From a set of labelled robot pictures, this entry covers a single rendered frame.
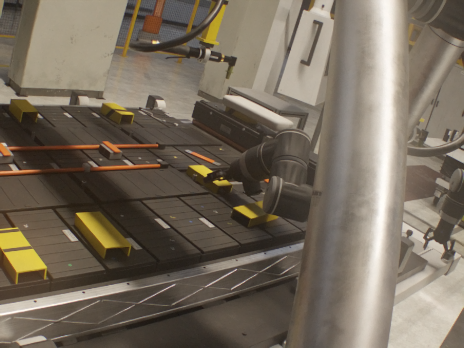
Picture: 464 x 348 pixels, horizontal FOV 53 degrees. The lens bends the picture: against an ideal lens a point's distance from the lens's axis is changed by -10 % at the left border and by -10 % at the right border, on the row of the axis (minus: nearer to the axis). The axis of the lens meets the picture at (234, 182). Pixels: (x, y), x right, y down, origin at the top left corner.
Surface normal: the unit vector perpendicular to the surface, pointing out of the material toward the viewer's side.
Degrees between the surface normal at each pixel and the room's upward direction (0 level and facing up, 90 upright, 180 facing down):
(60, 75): 90
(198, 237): 0
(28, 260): 0
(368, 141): 49
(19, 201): 0
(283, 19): 90
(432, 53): 114
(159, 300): 90
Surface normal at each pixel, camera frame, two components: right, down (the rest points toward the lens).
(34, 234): 0.29, -0.90
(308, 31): -0.33, 0.23
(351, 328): 0.04, -0.39
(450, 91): -0.68, 0.05
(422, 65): -0.65, 0.44
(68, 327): 0.68, 0.43
